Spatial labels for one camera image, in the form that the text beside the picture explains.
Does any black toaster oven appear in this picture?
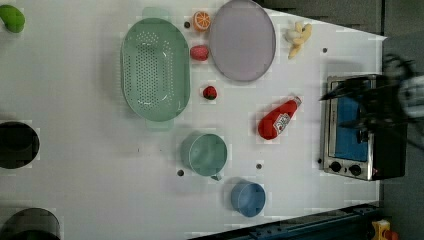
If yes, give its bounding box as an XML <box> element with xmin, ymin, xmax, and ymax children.
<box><xmin>322</xmin><ymin>76</ymin><xmax>407</xmax><ymax>181</ymax></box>

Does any blue cup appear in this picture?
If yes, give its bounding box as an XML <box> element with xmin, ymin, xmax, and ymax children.
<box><xmin>231</xmin><ymin>180</ymin><xmax>266</xmax><ymax>217</ymax></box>

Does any green mug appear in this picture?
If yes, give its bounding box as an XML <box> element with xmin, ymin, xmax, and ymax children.
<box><xmin>180</xmin><ymin>132</ymin><xmax>228</xmax><ymax>181</ymax></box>

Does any green plastic colander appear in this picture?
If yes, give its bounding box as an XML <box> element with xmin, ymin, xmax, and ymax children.
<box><xmin>120</xmin><ymin>7</ymin><xmax>191</xmax><ymax>131</ymax></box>

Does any green plush toy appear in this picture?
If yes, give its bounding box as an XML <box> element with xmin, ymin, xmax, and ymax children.
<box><xmin>0</xmin><ymin>4</ymin><xmax>26</xmax><ymax>33</ymax></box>

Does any purple oval plate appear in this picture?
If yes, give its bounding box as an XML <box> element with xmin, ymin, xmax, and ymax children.
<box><xmin>209</xmin><ymin>0</ymin><xmax>276</xmax><ymax>81</ymax></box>

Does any black cylinder lower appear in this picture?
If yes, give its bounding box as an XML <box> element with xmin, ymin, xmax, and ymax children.
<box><xmin>1</xmin><ymin>208</ymin><xmax>61</xmax><ymax>240</ymax></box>

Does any red strawberry toy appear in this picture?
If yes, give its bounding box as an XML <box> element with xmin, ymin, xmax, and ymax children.
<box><xmin>203</xmin><ymin>86</ymin><xmax>218</xmax><ymax>100</ymax></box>

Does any black cylinder upper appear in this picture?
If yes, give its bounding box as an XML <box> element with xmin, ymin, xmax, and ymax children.
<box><xmin>0</xmin><ymin>121</ymin><xmax>40</xmax><ymax>169</ymax></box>

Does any red plush ketchup bottle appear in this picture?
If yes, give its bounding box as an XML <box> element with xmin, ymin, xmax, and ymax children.
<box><xmin>258</xmin><ymin>96</ymin><xmax>302</xmax><ymax>140</ymax></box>

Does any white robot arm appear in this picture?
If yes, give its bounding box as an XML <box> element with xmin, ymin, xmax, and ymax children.
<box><xmin>321</xmin><ymin>54</ymin><xmax>423</xmax><ymax>131</ymax></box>

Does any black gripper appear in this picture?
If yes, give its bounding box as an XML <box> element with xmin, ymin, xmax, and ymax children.
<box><xmin>320</xmin><ymin>54</ymin><xmax>416</xmax><ymax>131</ymax></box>

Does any orange slice toy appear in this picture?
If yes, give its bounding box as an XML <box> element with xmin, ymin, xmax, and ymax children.
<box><xmin>192</xmin><ymin>11</ymin><xmax>211</xmax><ymax>32</ymax></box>

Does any black cylinder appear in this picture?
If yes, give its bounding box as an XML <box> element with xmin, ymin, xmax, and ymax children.
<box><xmin>1</xmin><ymin>208</ymin><xmax>61</xmax><ymax>240</ymax></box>
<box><xmin>0</xmin><ymin>121</ymin><xmax>40</xmax><ymax>169</ymax></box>

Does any yellow orange toy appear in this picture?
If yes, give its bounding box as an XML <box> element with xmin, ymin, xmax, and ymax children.
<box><xmin>372</xmin><ymin>220</ymin><xmax>399</xmax><ymax>240</ymax></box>

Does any pink strawberry toy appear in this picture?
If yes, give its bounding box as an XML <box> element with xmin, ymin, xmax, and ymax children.
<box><xmin>190</xmin><ymin>45</ymin><xmax>209</xmax><ymax>61</ymax></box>

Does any yellow plush banana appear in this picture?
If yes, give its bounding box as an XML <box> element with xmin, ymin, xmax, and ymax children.
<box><xmin>285</xmin><ymin>22</ymin><xmax>312</xmax><ymax>59</ymax></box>

